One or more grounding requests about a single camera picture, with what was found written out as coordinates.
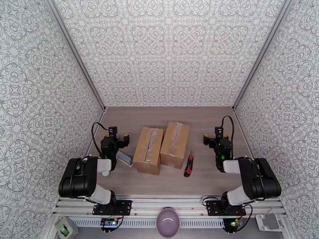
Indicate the brown taped cardboard box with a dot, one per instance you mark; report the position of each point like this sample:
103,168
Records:
147,151
174,146

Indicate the red black utility knife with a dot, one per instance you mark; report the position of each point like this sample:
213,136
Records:
189,166

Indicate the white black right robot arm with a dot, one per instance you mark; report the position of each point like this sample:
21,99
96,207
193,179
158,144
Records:
259,181

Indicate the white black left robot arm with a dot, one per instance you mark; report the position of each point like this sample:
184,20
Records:
77,178

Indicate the grey block on white base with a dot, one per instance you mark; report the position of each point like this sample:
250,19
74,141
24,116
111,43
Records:
124,159

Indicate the small green cup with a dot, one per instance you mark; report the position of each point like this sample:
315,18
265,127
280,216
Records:
106,174

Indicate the small green circuit board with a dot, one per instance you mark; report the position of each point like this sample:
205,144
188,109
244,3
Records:
235,223
109,222

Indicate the white plastic stand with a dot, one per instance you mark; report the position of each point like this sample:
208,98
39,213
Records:
270,220

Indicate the purple bowl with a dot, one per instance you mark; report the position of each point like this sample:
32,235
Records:
168,222

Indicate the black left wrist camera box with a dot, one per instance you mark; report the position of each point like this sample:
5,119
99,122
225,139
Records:
113,132

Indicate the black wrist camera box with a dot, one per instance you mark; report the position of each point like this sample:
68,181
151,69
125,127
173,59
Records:
219,132
113,132

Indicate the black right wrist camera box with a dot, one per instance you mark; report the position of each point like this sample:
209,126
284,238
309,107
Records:
219,132

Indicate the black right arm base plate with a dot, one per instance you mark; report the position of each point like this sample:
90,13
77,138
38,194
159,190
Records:
213,208

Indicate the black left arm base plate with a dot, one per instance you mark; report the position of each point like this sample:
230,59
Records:
124,208

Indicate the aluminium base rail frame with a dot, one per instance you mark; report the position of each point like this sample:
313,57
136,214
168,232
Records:
169,202

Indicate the aluminium corner post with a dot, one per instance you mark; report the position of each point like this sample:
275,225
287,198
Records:
75,51
262,51

